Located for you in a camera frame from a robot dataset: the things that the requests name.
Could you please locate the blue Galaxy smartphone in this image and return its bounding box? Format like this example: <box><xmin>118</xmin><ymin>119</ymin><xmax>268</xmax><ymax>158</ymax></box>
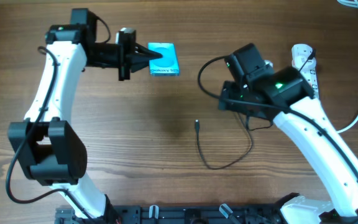
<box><xmin>148</xmin><ymin>42</ymin><xmax>180</xmax><ymax>77</ymax></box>

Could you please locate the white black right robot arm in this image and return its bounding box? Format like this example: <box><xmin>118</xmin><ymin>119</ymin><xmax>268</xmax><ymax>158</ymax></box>
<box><xmin>219</xmin><ymin>44</ymin><xmax>358</xmax><ymax>223</ymax></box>

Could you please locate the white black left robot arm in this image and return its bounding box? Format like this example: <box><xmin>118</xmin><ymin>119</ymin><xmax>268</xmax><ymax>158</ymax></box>
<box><xmin>7</xmin><ymin>8</ymin><xmax>161</xmax><ymax>223</ymax></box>

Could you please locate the white power strip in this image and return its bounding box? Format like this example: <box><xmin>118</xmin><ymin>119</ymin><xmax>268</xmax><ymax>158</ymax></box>
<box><xmin>291</xmin><ymin>44</ymin><xmax>319</xmax><ymax>98</ymax></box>

